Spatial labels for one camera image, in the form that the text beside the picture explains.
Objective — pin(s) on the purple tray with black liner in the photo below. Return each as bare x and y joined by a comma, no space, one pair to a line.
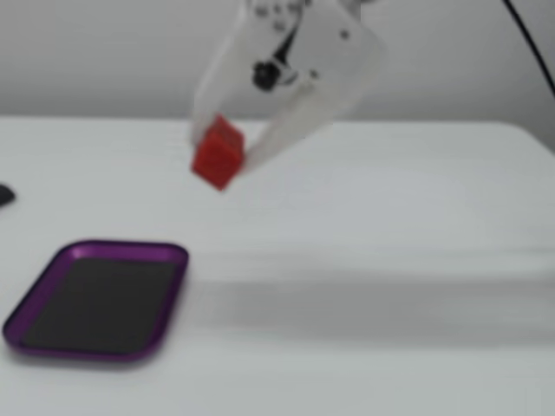
104,303

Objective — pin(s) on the red perforated cube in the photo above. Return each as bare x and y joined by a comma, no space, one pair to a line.
217,156

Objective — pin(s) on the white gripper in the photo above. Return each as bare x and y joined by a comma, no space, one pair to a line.
334,65

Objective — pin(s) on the small black object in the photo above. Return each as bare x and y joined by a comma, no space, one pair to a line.
5,195

